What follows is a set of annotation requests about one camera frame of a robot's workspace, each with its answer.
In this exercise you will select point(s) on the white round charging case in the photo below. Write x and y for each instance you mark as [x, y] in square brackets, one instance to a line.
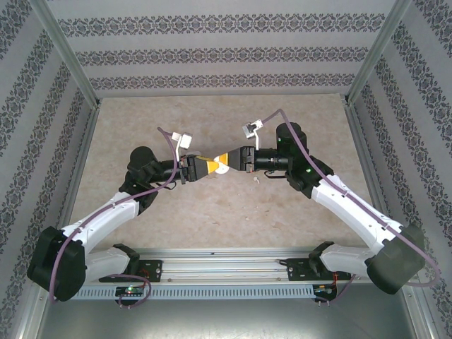
[222, 171]

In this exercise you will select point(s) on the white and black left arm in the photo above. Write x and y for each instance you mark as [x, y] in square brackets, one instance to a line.
[106, 215]

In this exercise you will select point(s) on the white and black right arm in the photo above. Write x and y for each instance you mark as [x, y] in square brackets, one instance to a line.
[353, 208]

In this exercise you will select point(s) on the small circuit board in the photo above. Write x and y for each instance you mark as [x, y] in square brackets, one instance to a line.
[323, 289]
[130, 291]

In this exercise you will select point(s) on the grey metal shelf panel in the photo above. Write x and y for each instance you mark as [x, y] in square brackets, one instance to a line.
[229, 321]

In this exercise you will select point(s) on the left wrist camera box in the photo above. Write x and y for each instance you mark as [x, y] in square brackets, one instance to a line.
[183, 139]

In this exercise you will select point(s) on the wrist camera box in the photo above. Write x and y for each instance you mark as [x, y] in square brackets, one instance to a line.
[250, 129]
[183, 139]

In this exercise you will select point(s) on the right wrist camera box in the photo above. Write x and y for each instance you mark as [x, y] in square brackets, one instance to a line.
[250, 129]

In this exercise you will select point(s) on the aluminium side rail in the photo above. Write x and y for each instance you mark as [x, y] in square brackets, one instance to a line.
[76, 176]
[372, 166]

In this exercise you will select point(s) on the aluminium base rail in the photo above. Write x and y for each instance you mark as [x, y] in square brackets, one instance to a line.
[226, 265]

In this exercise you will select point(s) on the aluminium frame post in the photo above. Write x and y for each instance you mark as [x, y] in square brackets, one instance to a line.
[376, 53]
[70, 56]

